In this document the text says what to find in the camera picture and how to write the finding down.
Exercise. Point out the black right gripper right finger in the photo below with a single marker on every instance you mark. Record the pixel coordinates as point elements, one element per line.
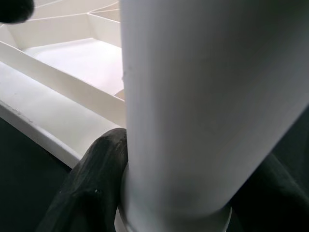
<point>277,205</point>

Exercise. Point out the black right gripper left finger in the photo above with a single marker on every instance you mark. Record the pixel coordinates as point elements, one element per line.
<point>89,188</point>

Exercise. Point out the white plastic table leg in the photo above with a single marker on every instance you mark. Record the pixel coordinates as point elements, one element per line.
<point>205,108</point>

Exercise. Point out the black table cloth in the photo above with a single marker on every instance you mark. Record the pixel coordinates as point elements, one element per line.
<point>24,181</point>

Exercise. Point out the white plastic table top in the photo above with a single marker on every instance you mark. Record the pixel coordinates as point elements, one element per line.
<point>60,72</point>

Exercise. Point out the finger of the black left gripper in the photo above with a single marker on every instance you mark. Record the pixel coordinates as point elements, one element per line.
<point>14,10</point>

